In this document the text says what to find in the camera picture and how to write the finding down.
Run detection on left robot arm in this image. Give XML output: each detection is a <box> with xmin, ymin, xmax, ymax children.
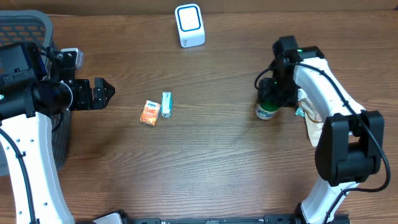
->
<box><xmin>1</xmin><ymin>42</ymin><xmax>115</xmax><ymax>223</ymax></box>

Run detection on orange tissue pack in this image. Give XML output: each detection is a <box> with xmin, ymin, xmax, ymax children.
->
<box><xmin>139</xmin><ymin>100</ymin><xmax>161</xmax><ymax>127</ymax></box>

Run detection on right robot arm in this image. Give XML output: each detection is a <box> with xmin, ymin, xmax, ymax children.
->
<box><xmin>254</xmin><ymin>35</ymin><xmax>391</xmax><ymax>223</ymax></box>

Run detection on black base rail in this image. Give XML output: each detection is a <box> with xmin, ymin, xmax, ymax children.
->
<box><xmin>74</xmin><ymin>210</ymin><xmax>351</xmax><ymax>224</ymax></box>

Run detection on mint green wipes pack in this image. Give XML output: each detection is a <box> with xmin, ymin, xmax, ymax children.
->
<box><xmin>295</xmin><ymin>106</ymin><xmax>305</xmax><ymax>118</ymax></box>

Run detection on beige snack pouch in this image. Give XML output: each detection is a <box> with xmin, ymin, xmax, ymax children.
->
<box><xmin>297</xmin><ymin>88</ymin><xmax>323</xmax><ymax>147</ymax></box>

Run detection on white barcode scanner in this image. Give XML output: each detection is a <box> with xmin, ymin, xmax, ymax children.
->
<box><xmin>175</xmin><ymin>3</ymin><xmax>205</xmax><ymax>48</ymax></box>

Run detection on green lid jar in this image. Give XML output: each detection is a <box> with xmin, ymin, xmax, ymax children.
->
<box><xmin>255</xmin><ymin>100</ymin><xmax>279</xmax><ymax>120</ymax></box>

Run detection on blue tissue pack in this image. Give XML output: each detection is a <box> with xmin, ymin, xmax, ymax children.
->
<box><xmin>161</xmin><ymin>91</ymin><xmax>173</xmax><ymax>119</ymax></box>

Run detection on grey plastic mesh basket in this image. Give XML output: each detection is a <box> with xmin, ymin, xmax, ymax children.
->
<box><xmin>1</xmin><ymin>10</ymin><xmax>72</xmax><ymax>170</ymax></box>

